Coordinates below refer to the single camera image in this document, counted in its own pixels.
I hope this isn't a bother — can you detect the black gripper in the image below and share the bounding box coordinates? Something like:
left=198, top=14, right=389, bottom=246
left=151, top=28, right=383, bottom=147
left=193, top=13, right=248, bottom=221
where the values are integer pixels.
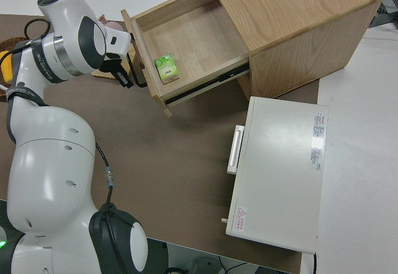
left=99, top=57, right=134, bottom=90

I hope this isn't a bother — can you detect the light wooden drawer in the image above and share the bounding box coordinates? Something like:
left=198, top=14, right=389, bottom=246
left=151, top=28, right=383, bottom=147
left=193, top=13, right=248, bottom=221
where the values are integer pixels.
left=120, top=0, right=251, bottom=118

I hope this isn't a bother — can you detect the small green printed box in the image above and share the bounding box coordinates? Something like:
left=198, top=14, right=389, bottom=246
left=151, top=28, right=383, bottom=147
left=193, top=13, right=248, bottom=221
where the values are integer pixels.
left=154, top=54, right=182, bottom=84

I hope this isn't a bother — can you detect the pink cup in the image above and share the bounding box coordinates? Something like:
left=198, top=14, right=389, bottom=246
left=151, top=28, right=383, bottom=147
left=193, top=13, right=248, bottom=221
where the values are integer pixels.
left=98, top=14, right=126, bottom=34

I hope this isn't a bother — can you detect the brown table mat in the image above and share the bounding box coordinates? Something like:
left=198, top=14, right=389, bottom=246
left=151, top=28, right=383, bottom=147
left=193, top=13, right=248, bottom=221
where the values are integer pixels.
left=0, top=12, right=322, bottom=274

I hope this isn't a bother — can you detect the yellow fruit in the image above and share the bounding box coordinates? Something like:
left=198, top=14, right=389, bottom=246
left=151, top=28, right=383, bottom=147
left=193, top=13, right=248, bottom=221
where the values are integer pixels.
left=0, top=50, right=15, bottom=84

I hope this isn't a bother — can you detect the woven wicker basket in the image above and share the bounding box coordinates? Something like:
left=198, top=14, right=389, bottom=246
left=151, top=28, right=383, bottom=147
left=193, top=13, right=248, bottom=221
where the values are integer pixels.
left=0, top=37, right=31, bottom=103

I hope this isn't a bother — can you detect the white box appliance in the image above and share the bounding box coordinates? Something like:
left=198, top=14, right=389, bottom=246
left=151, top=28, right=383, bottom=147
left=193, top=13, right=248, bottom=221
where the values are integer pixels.
left=221, top=96, right=330, bottom=255

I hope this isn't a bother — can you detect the dark bulky object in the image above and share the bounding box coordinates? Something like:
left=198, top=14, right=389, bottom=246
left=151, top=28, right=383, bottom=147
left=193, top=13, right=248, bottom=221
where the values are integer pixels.
left=145, top=239, right=169, bottom=274

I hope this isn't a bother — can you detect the light wooden cabinet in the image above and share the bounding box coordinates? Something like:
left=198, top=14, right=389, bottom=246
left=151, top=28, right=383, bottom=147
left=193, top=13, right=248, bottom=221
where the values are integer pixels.
left=203, top=0, right=385, bottom=99

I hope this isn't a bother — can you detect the red warning triangle sticker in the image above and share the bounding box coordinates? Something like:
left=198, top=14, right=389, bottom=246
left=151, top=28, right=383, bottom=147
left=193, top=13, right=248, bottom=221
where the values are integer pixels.
left=235, top=206, right=248, bottom=232

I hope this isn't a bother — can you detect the grey round object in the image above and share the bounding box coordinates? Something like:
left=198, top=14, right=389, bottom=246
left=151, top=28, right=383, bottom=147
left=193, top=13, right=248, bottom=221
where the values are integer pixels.
left=185, top=256, right=220, bottom=274

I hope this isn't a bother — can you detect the white text label sticker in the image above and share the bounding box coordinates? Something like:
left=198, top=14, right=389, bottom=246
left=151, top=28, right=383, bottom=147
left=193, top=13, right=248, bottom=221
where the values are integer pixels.
left=308, top=112, right=328, bottom=171

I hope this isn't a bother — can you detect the black mesh object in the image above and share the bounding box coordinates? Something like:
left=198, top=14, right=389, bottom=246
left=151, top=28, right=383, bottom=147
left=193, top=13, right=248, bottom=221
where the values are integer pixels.
left=369, top=0, right=398, bottom=30

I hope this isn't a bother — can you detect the black drawer handle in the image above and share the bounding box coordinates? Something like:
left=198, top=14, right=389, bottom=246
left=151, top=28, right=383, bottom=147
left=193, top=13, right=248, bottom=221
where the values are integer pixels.
left=126, top=33, right=147, bottom=88

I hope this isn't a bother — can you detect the black printed velcro strap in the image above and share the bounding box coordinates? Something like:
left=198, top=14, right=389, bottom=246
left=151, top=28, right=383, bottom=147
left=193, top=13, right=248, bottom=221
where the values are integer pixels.
left=30, top=39, right=60, bottom=84
left=5, top=82, right=45, bottom=104

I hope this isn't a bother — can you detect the metal drawer slide rail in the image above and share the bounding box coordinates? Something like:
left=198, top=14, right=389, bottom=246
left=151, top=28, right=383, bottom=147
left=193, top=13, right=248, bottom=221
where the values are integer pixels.
left=164, top=63, right=251, bottom=106

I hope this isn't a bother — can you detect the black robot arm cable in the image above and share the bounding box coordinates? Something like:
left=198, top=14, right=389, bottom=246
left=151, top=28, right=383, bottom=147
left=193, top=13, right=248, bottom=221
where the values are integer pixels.
left=5, top=19, right=124, bottom=274

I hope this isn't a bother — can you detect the white appliance door handle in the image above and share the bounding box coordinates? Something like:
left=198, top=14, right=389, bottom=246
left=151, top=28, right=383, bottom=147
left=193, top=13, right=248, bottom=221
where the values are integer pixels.
left=226, top=124, right=246, bottom=176

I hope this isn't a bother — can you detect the thin black cable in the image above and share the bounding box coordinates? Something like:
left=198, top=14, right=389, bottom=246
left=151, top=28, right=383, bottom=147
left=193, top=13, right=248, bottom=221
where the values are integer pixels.
left=216, top=253, right=261, bottom=274

